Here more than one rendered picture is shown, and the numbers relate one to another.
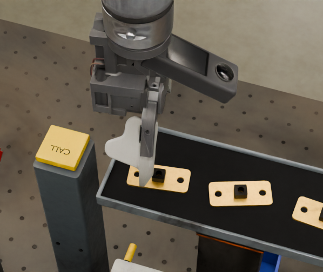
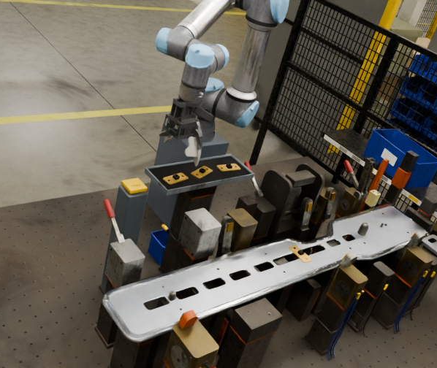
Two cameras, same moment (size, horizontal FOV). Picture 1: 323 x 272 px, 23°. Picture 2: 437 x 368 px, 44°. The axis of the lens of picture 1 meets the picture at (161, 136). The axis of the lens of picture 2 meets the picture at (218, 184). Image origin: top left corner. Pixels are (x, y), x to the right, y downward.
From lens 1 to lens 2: 1.30 m
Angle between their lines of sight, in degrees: 50
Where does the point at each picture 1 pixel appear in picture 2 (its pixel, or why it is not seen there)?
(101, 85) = (184, 123)
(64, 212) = (134, 223)
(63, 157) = (140, 187)
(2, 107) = not seen: outside the picture
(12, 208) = (44, 286)
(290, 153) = not seen: hidden behind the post
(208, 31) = not seen: outside the picture
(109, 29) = (192, 96)
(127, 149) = (191, 150)
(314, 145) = not seen: hidden behind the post
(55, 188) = (136, 207)
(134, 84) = (192, 120)
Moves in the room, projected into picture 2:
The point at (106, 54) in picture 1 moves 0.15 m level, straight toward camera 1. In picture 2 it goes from (184, 111) to (228, 131)
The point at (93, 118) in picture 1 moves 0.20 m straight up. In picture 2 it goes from (36, 235) to (39, 192)
